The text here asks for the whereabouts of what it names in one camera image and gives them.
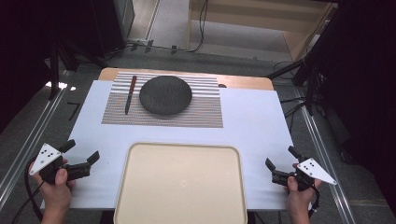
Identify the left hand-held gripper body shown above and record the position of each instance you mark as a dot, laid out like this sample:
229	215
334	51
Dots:
46	158

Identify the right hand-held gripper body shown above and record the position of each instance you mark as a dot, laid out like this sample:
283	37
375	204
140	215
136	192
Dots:
311	172

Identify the person's right hand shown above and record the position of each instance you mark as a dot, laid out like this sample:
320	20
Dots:
297	197

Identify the person's left hand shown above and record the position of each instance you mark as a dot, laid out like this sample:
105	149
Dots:
57	194

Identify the white table sheet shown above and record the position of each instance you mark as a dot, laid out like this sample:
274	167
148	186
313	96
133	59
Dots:
255	124

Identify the black tripod stand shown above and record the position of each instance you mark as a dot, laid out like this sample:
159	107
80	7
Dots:
306	77

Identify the wooden table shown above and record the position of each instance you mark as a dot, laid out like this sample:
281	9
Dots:
249	82

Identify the beige plastic tray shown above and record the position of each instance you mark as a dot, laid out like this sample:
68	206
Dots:
180	183

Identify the small dark object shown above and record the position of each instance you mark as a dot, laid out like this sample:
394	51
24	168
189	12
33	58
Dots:
222	85

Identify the dark curtain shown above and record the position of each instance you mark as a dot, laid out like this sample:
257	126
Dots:
364	77
21	46

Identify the striped placemat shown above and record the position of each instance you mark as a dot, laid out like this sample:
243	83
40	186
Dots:
199	112

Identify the dark round plate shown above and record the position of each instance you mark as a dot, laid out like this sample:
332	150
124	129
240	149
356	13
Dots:
165	95

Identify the dark cabinet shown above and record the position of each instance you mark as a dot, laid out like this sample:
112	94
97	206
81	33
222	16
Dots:
115	25

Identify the light wooden shelf unit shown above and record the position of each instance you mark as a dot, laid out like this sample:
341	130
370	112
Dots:
249	15

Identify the metal floor rail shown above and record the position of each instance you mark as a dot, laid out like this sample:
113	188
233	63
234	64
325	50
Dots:
323	155
28	146

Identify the black angled floor bracket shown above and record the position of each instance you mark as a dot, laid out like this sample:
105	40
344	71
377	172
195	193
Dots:
74	109

